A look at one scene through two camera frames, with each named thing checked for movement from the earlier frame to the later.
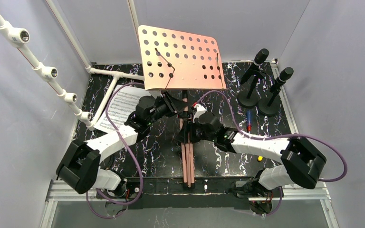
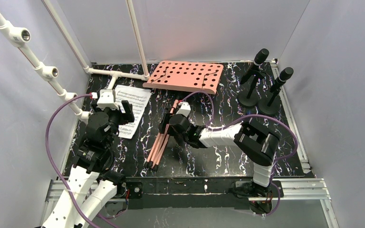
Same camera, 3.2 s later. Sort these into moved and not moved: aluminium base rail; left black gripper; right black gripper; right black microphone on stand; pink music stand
Moved: left black gripper; right black gripper; pink music stand
Not moved: right black microphone on stand; aluminium base rail
